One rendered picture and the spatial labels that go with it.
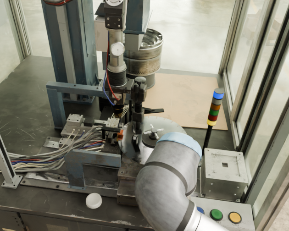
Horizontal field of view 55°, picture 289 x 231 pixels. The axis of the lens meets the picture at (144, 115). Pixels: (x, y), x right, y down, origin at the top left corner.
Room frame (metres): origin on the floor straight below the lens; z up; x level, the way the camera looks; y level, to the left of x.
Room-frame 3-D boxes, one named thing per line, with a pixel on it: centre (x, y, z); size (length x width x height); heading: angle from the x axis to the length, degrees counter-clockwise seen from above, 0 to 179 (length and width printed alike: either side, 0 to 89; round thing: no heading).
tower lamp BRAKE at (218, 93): (1.06, -0.33, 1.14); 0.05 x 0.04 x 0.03; 174
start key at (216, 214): (0.60, -0.29, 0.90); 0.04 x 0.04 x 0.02
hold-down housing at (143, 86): (0.93, 0.03, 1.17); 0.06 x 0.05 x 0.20; 75
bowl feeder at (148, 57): (1.73, 0.05, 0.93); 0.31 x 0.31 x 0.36
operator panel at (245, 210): (0.61, -0.29, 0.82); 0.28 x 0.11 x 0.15; 84
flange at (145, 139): (0.95, -0.05, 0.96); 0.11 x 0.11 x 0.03
